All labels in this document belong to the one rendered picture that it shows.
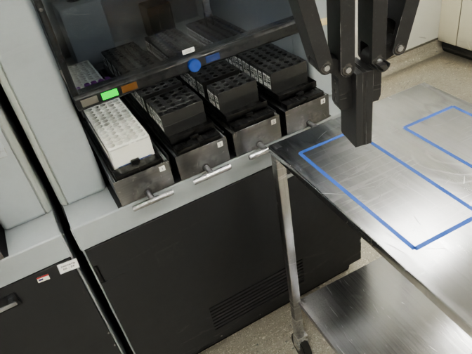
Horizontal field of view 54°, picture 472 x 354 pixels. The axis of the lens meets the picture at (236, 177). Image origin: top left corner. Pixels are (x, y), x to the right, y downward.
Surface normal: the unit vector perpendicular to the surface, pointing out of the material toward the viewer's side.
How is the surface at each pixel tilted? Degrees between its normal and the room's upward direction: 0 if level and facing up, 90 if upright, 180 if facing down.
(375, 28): 90
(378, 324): 0
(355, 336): 0
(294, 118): 90
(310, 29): 90
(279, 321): 0
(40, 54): 90
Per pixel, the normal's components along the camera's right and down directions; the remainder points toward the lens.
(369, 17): -0.95, 0.28
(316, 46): 0.25, 0.55
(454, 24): -0.87, 0.39
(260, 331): -0.15, -0.79
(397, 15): -0.96, 0.08
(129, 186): 0.47, 0.47
